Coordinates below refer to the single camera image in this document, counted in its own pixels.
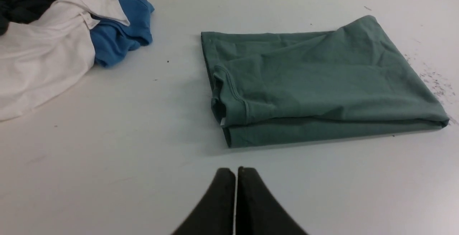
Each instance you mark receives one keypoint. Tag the green long-sleeve top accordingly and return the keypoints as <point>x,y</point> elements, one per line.
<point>275,89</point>

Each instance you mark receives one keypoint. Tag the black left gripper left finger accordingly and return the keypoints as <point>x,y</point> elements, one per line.
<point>214,213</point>

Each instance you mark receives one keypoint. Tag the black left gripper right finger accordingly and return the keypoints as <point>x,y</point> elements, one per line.
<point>257,210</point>

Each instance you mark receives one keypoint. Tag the blue garment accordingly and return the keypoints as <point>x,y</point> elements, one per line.
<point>112,40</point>

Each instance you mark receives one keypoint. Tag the white garment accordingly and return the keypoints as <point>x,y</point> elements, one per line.
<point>41,60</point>

